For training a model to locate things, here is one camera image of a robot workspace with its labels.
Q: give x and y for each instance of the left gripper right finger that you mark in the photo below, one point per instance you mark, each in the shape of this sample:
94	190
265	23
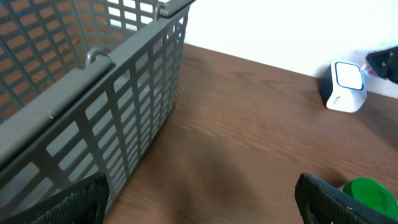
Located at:
320	202

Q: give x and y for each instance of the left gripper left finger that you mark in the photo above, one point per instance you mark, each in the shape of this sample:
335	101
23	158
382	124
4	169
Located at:
83	202

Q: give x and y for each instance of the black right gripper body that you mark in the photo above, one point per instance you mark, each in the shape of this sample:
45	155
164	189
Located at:
384	63

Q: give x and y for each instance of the green-lid seasoning jar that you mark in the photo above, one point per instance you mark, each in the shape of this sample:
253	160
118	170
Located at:
373	194

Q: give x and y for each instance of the red Top snack bar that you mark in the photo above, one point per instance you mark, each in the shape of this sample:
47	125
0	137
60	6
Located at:
368	70

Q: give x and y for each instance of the white barcode scanner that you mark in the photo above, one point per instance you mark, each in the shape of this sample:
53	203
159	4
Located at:
342	87

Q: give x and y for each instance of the grey plastic mesh basket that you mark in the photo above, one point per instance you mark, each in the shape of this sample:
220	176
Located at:
86	85

